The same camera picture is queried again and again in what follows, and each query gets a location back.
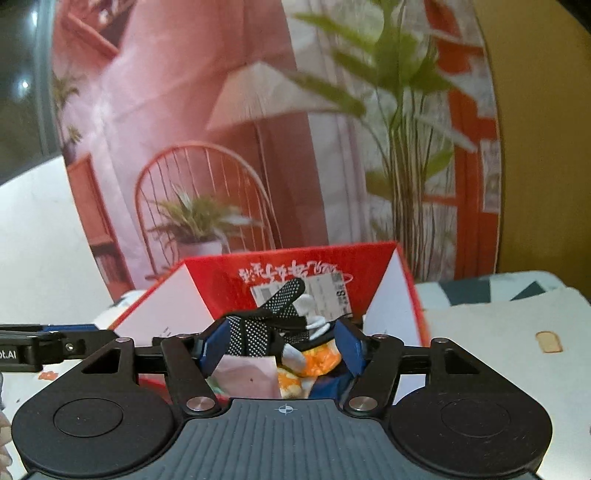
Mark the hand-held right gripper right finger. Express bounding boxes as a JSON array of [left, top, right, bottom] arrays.
[[335, 318, 481, 416]]

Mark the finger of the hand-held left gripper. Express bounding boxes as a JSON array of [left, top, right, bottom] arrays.
[[0, 324, 101, 334], [28, 329, 118, 366]]

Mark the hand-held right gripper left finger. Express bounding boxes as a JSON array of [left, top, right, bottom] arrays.
[[81, 318, 232, 416]]

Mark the orange floral quilted mitt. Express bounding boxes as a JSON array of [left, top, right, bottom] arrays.
[[277, 344, 343, 400]]

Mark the black dotted glove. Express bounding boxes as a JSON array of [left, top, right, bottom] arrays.
[[222, 278, 334, 358]]

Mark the red strawberry print cardboard box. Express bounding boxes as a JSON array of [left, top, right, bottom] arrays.
[[111, 241, 432, 400]]

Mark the person's left hand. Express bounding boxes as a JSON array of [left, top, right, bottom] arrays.
[[0, 371, 12, 469]]

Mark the pink cloth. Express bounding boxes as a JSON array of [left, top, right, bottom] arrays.
[[210, 355, 281, 398]]

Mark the blue cloth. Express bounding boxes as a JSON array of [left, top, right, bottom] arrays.
[[308, 368, 357, 400]]

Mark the white sock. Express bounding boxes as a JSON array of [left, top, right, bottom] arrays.
[[281, 293, 334, 372]]

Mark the printed tablecloth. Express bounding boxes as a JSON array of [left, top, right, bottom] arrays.
[[0, 270, 591, 480]]

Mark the dark window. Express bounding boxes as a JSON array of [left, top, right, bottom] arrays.
[[0, 0, 61, 185]]

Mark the wall poster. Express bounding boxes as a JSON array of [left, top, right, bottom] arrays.
[[50, 0, 502, 301]]

